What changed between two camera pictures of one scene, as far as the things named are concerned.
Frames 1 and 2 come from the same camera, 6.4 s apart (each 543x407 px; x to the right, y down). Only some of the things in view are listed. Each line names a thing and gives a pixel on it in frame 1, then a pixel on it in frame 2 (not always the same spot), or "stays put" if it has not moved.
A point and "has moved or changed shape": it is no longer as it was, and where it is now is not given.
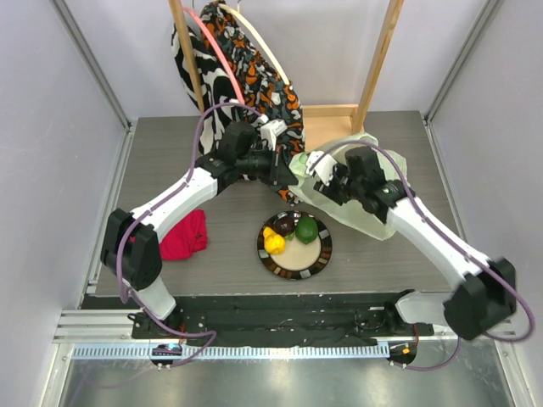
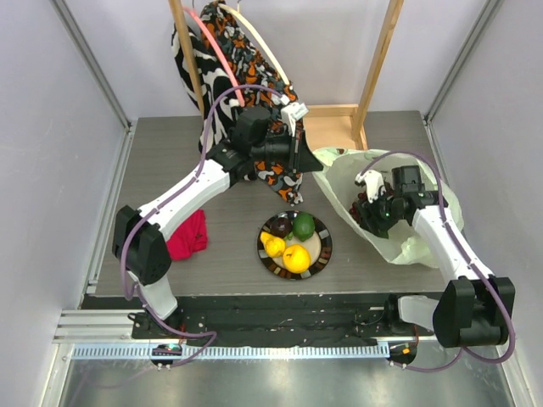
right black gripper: [327, 186] → [375, 212]
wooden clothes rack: [323, 124] stays put
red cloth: [188, 236] stays put
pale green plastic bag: [393, 165] → [338, 168]
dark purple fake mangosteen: [283, 225] stays put
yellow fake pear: [273, 243] has moved or changed shape
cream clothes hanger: [246, 21] stays put
